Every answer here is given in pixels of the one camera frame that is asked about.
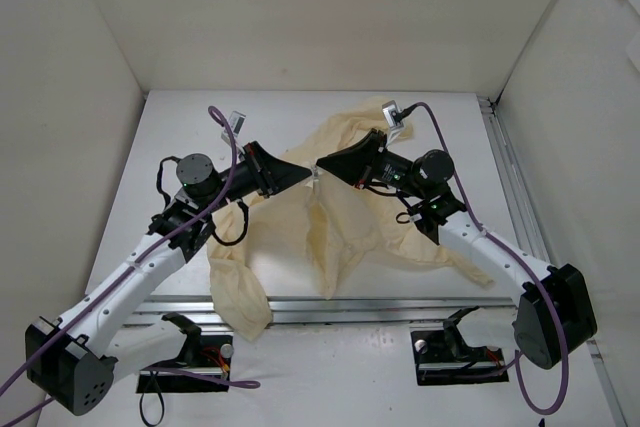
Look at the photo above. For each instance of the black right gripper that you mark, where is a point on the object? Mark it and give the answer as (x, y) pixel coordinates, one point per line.
(373, 158)

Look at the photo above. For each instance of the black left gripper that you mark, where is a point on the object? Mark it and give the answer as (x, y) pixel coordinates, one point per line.
(260, 168)

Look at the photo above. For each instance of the cream yellow jacket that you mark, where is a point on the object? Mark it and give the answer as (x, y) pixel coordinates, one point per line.
(307, 240)

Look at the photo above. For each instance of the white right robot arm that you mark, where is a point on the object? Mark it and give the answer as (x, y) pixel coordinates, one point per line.
(554, 311)

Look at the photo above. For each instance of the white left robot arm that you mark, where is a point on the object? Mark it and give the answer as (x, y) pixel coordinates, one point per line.
(75, 358)

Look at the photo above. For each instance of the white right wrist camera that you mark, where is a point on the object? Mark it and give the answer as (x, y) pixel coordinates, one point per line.
(395, 119)

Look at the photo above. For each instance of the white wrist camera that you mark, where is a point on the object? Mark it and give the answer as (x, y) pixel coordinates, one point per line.
(395, 119)
(236, 121)

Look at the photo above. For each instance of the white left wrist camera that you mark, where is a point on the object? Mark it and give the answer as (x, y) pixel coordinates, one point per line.
(236, 121)

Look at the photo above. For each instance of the front aluminium rail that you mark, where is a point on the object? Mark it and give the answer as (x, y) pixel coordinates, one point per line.
(304, 312)

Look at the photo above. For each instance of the aluminium rail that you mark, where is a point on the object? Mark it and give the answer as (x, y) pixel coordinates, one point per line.
(304, 312)
(527, 228)

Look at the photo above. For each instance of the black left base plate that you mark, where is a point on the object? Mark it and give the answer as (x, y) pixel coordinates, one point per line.
(212, 359)

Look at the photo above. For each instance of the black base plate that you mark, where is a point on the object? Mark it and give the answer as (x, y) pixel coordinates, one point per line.
(212, 359)
(441, 358)

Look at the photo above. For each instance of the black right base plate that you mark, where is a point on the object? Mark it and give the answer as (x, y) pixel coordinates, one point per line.
(441, 358)

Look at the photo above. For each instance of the right aluminium rail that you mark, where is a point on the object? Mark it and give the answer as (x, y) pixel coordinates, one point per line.
(527, 228)

